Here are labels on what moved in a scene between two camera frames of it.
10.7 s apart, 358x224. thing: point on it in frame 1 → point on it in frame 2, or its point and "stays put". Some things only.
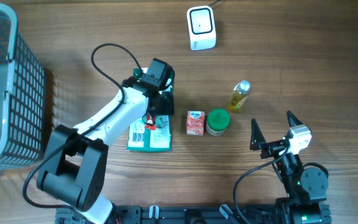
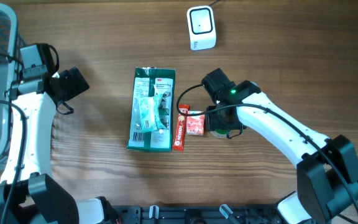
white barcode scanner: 201,27 stays put
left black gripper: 168,104 → 77,86
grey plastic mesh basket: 12,93 stays put
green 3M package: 151,133 stays put
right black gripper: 258,141 → 215,122
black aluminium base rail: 243,213 stays put
